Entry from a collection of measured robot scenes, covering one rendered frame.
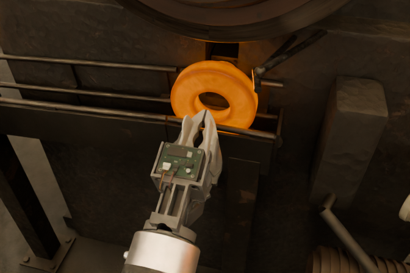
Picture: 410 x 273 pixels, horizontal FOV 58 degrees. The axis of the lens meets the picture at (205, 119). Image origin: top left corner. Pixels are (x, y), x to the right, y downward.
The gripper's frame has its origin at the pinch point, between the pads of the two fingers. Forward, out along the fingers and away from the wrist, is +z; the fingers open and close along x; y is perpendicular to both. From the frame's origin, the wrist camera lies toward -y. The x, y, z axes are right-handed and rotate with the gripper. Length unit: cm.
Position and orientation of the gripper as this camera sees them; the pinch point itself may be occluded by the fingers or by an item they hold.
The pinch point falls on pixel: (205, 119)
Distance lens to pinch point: 60.7
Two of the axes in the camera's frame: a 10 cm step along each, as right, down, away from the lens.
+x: -9.7, -1.6, 1.8
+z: 2.4, -8.4, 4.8
